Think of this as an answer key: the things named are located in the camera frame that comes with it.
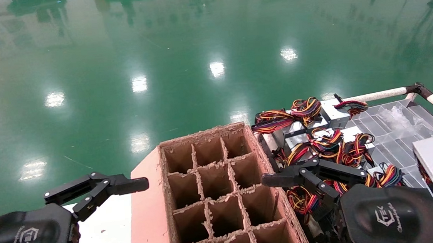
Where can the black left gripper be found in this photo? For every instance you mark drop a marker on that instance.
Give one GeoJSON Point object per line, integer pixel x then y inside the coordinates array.
{"type": "Point", "coordinates": [29, 240]}

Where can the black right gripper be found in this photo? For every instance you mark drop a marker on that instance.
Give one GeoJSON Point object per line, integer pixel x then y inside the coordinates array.
{"type": "Point", "coordinates": [390, 220]}

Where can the brown divided cardboard box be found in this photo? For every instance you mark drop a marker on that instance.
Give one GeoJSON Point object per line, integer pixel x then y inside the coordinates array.
{"type": "Point", "coordinates": [260, 160]}

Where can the pink cardboard sheet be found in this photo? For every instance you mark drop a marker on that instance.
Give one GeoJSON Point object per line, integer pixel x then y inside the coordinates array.
{"type": "Point", "coordinates": [150, 219]}

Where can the clear crumpled plastic film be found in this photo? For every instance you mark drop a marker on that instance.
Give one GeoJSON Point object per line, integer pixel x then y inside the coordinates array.
{"type": "Point", "coordinates": [396, 117]}

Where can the black cart rail joint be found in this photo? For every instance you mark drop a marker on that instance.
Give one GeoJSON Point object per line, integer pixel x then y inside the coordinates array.
{"type": "Point", "coordinates": [421, 90]}

